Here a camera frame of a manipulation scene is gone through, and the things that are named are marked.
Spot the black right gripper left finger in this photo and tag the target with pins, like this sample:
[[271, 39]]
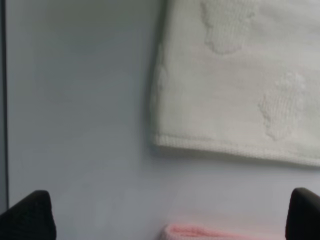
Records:
[[29, 219]]

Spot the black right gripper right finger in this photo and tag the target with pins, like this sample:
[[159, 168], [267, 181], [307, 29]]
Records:
[[303, 218]]

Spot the pink towel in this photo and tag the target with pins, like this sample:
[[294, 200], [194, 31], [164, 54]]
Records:
[[195, 232]]

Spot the cream white towel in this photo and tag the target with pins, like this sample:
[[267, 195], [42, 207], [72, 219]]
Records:
[[240, 77]]

